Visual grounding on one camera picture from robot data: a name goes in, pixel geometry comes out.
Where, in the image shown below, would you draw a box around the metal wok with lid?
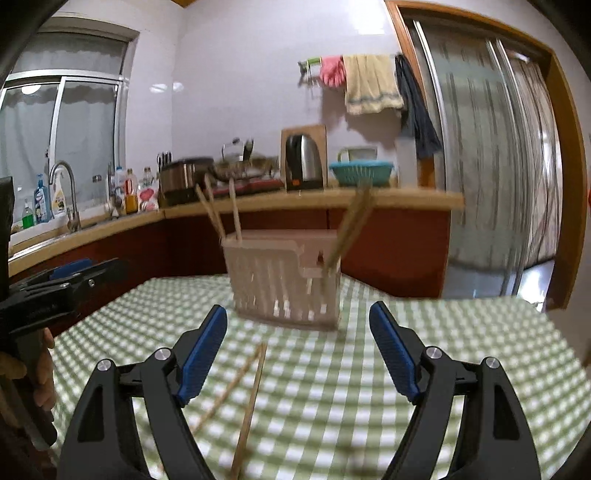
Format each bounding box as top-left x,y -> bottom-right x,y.
212,137 -> 279,182

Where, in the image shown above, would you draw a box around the kitchen window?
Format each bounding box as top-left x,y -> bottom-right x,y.
0,28 -> 140,232

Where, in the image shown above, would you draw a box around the white translucent plastic jug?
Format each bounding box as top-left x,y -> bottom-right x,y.
396,137 -> 421,188

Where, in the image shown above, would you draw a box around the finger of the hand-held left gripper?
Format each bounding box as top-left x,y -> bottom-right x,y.
17,258 -> 94,289
0,258 -> 131,335

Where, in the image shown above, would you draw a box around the pink rubber gloves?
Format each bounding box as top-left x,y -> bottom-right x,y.
319,56 -> 348,88

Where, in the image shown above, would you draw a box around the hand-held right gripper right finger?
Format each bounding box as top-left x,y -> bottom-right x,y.
368,301 -> 544,480

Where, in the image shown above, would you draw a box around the frosted glass sliding door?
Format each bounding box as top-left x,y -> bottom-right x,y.
405,13 -> 563,298

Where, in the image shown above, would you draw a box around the person's left hand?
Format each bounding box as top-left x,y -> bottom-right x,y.
0,329 -> 57,412

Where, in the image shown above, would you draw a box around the dark blue hanging cloth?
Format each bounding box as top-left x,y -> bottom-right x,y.
394,54 -> 443,160

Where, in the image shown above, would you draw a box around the wooden door frame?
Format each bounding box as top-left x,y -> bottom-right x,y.
385,0 -> 588,311

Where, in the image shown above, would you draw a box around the yellow hanging towel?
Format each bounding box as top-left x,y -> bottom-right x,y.
342,54 -> 405,116

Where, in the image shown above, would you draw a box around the orange liquid bottle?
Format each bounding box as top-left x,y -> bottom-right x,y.
123,168 -> 140,214

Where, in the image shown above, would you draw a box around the red kitchen cabinets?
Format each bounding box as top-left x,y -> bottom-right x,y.
8,207 -> 451,335

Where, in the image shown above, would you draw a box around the white spray bottle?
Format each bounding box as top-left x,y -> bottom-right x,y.
49,168 -> 69,218

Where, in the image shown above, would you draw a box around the steel rice cooker pot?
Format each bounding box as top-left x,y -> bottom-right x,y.
158,157 -> 216,207

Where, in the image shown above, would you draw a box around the green checkered tablecloth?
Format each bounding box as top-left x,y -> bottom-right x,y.
46,272 -> 591,480

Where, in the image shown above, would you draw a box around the red cooktop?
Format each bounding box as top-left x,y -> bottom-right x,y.
207,177 -> 286,196

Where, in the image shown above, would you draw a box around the blue liquid bottle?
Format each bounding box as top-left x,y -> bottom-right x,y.
33,174 -> 52,225

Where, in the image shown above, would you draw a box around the white plastic bottle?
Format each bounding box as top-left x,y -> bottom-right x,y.
110,165 -> 128,216

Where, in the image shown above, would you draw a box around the white perforated plastic utensil basket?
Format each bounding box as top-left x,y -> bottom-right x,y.
220,229 -> 344,332

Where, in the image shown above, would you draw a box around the teal plastic colander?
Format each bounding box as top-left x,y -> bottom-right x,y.
329,160 -> 397,188

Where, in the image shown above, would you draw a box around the wall towel rack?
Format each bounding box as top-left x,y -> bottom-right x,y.
297,55 -> 325,88

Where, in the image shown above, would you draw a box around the wooden kitchen countertop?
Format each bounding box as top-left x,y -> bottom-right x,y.
8,186 -> 465,278

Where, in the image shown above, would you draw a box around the stainless steel electric kettle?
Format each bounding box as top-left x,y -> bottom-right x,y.
283,132 -> 324,191

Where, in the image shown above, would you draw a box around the red and white pouch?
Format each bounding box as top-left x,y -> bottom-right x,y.
137,185 -> 160,212

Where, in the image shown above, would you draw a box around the chrome kitchen faucet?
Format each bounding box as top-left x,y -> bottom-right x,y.
47,160 -> 83,233

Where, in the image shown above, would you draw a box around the white enamel pot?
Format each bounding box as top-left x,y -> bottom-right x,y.
337,146 -> 380,164

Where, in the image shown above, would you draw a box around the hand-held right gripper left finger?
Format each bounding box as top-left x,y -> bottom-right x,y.
58,305 -> 229,480

